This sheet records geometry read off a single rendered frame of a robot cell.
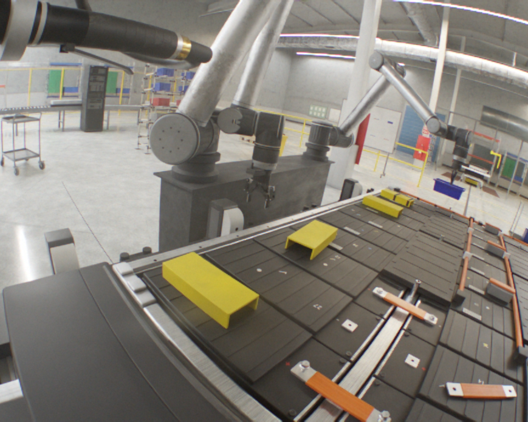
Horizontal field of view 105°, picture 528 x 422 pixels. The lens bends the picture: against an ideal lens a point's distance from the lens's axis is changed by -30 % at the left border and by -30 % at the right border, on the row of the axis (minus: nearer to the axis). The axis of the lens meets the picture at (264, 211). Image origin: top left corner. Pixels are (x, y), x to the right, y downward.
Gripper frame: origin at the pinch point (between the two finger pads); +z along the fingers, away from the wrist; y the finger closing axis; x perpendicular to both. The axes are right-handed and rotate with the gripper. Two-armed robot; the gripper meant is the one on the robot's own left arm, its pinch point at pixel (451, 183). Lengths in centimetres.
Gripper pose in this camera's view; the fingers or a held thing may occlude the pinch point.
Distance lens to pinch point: 216.4
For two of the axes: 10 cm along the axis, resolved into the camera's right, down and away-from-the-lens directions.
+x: 6.9, 3.7, -6.2
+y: -7.0, 1.4, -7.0
